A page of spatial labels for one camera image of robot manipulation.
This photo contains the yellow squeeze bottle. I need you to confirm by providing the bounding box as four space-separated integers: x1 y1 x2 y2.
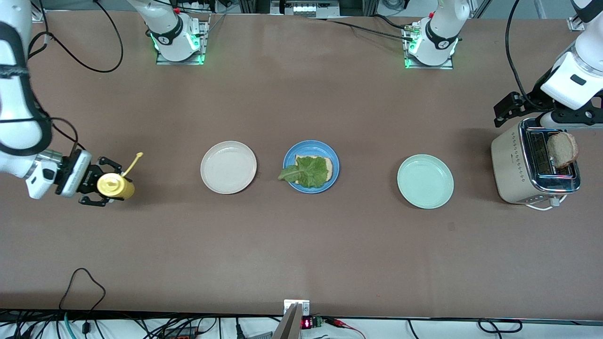
97 152 144 199

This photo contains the round toasted bread slice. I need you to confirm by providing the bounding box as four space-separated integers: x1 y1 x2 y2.
546 132 579 169

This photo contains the square toasted bread slice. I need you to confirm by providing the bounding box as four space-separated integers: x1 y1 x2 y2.
295 155 334 182

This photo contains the green lettuce leaf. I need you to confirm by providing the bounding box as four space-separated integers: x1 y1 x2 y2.
277 156 329 189

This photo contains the pale green round plate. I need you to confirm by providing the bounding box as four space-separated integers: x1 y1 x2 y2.
397 155 455 210

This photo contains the cream round plate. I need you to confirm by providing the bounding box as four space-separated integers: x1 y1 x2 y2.
200 141 258 194

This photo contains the blue round plate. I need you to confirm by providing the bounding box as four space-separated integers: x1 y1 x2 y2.
283 140 340 194

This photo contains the cream chrome toaster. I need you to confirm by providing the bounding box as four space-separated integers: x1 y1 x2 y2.
490 117 582 205

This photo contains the black power strip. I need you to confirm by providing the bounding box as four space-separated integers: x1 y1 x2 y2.
163 326 201 339

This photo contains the white control box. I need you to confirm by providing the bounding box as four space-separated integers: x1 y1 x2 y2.
271 0 340 17

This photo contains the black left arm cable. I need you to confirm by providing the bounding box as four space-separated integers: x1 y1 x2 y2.
505 0 542 108

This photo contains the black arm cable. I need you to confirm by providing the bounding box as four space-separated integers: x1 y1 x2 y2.
505 0 542 108
26 0 124 151

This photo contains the black looped thin cable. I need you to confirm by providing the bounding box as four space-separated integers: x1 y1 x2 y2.
59 268 106 314

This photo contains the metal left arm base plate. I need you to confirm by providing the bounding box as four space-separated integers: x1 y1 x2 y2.
404 24 455 70

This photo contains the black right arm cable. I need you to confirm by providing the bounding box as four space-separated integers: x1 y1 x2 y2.
26 0 124 151

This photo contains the white toaster power cord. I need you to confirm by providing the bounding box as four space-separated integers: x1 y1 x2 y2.
524 197 567 211

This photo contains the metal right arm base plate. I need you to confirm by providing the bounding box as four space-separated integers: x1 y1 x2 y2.
155 19 211 65

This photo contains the black base supply cable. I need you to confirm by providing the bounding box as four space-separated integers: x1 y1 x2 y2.
306 16 417 42

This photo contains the black coiled cable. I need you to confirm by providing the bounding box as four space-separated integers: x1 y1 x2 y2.
477 318 523 334

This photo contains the grey slanted mount bar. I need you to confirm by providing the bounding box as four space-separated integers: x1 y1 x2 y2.
272 303 302 339

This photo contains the small metal edge bracket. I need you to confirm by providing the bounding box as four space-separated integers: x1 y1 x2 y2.
284 299 310 315

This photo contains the red clip wire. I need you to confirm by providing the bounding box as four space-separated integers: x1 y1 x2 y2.
330 318 366 339

